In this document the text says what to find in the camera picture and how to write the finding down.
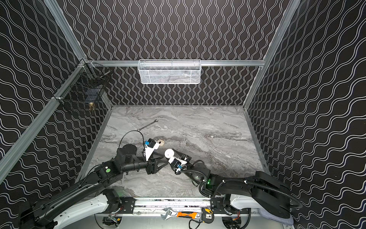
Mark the white round earbud case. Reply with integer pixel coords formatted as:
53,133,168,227
165,149,174,159

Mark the beige earbud charging case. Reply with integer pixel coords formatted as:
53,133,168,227
157,139,165,147

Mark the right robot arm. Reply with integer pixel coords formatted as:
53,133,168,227
165,151,303,219

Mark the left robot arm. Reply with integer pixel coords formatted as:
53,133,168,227
19,144,168,229

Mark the silver wrench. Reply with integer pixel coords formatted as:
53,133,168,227
137,119,158,131

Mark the black tape measure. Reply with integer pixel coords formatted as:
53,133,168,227
201,208,214,224

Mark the white mesh basket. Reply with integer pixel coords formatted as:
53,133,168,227
137,59,202,85

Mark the grey cloth pad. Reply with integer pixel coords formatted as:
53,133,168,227
259,209,294,226

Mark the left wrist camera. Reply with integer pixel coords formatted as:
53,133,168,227
144,138,161,161

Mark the adjustable wrench orange handle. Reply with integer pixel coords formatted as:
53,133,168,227
161,208,201,220

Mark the black wire basket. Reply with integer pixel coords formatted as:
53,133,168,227
56,63,111,116

